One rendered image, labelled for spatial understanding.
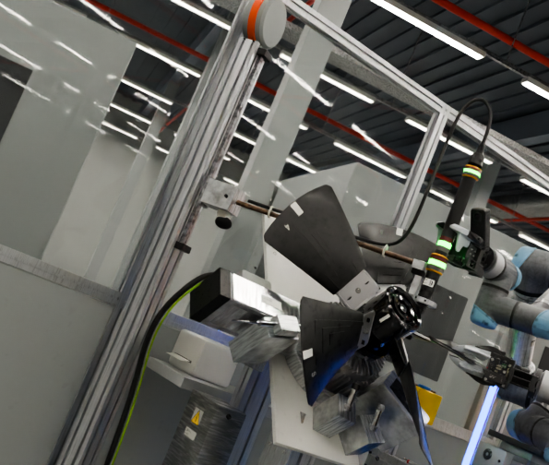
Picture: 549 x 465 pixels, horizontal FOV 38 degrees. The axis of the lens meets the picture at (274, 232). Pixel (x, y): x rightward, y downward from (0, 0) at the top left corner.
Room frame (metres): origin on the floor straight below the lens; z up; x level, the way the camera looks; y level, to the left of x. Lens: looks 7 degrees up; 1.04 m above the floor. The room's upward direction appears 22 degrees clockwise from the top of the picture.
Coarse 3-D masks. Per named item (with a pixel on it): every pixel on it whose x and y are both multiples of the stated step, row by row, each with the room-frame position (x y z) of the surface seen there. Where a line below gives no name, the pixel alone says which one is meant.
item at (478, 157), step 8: (480, 144) 1.94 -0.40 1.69; (480, 152) 1.93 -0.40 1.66; (472, 160) 1.93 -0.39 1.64; (480, 160) 1.93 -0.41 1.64; (480, 168) 1.95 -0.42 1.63; (432, 272) 1.93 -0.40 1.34; (424, 280) 1.93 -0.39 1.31; (432, 280) 1.92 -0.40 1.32; (424, 288) 1.93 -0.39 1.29; (432, 288) 1.93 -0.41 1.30; (424, 296) 1.93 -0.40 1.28; (424, 304) 1.93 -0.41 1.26
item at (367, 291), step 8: (360, 272) 1.87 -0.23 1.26; (352, 280) 1.88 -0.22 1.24; (360, 280) 1.88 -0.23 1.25; (368, 280) 1.88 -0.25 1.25; (344, 288) 1.88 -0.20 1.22; (352, 288) 1.88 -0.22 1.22; (360, 288) 1.88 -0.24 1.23; (368, 288) 1.88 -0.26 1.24; (376, 288) 1.88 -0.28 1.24; (344, 296) 1.88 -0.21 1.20; (352, 296) 1.88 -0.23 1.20; (360, 296) 1.88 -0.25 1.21; (368, 296) 1.88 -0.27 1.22; (352, 304) 1.88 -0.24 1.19; (360, 304) 1.88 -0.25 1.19
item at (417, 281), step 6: (414, 258) 1.95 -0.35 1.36; (414, 264) 1.95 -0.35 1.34; (420, 264) 1.94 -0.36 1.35; (414, 270) 1.94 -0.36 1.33; (420, 270) 1.94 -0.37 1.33; (414, 276) 1.94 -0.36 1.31; (420, 276) 1.94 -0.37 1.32; (414, 282) 1.94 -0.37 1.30; (420, 282) 1.94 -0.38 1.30; (414, 288) 1.94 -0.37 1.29; (420, 288) 1.96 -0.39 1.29; (414, 294) 1.92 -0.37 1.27; (414, 300) 1.93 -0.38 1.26; (420, 300) 1.91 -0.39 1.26; (426, 300) 1.91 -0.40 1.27; (426, 306) 1.96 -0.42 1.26; (432, 306) 1.92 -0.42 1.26
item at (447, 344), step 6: (426, 336) 1.94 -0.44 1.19; (438, 342) 1.92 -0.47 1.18; (444, 342) 2.08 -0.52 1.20; (450, 342) 2.12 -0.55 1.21; (450, 348) 1.95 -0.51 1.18; (456, 354) 1.93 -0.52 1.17; (462, 354) 1.98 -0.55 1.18; (468, 354) 2.07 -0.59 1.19; (468, 360) 1.95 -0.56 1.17; (474, 360) 2.03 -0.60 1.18
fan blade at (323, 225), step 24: (312, 192) 1.87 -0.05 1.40; (288, 216) 1.84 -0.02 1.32; (312, 216) 1.86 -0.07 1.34; (336, 216) 1.87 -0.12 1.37; (264, 240) 1.82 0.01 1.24; (288, 240) 1.84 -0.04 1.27; (312, 240) 1.85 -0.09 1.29; (336, 240) 1.86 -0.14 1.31; (312, 264) 1.86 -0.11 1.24; (336, 264) 1.86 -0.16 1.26; (360, 264) 1.87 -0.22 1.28; (336, 288) 1.87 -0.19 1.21
